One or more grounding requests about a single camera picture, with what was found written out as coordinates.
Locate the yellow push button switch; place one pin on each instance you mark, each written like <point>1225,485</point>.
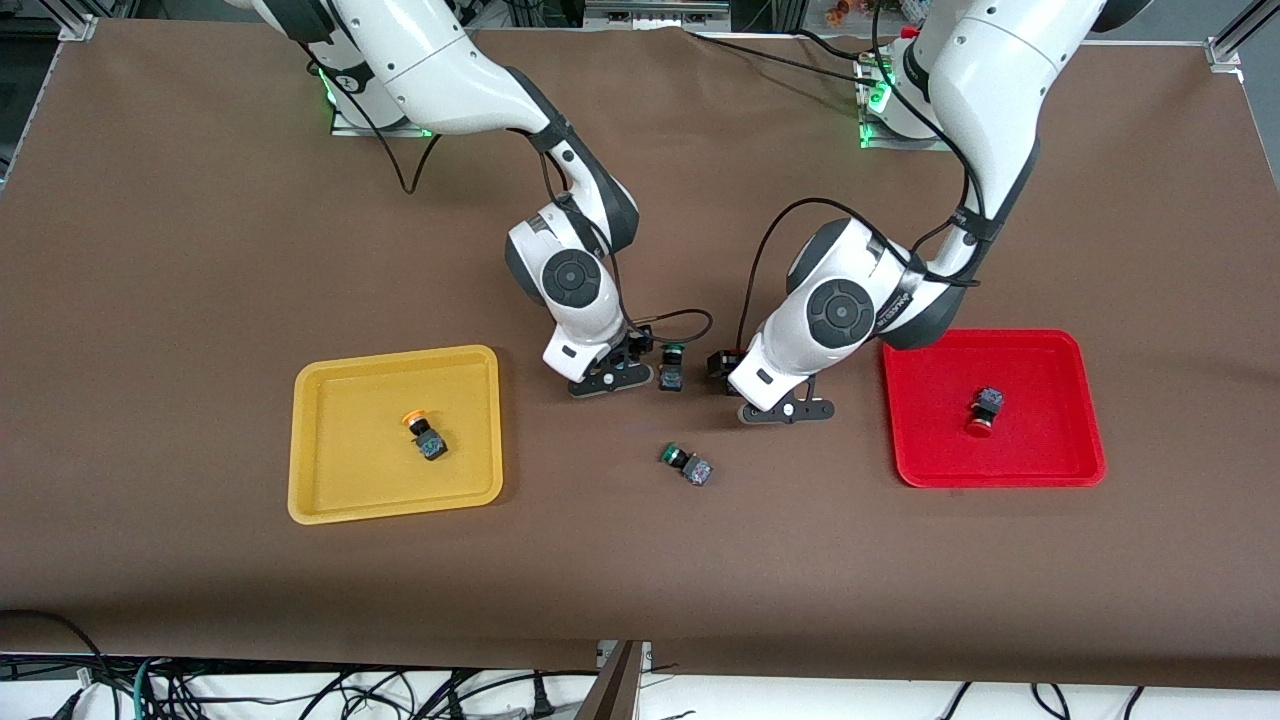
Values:
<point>432,445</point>

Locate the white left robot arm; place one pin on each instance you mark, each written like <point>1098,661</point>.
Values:
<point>1000,90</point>

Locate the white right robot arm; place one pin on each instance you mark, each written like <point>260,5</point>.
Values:
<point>450,70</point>

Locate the brown table cover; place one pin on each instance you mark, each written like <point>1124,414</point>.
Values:
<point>640,560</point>

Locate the red plastic tray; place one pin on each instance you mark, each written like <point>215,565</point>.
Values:
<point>1040,450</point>

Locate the yellow plastic tray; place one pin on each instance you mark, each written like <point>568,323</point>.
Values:
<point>350,480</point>

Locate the brown table support leg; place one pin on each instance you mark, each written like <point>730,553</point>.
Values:
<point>615,690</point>

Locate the black power plug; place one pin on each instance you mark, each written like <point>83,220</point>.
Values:
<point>542,700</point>

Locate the colourful background items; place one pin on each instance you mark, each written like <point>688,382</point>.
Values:
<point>848,10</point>

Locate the aluminium corner profile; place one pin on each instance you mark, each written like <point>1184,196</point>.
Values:
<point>78,22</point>
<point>1235,40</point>

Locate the green push button switch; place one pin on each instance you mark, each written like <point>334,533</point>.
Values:
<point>697,470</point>
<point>672,378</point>

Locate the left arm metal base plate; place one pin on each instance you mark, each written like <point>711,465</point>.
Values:
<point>880,143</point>

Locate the aluminium frame profile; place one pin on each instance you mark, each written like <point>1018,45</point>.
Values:
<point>660,15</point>

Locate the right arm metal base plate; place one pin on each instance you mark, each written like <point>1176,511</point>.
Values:
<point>350,128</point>

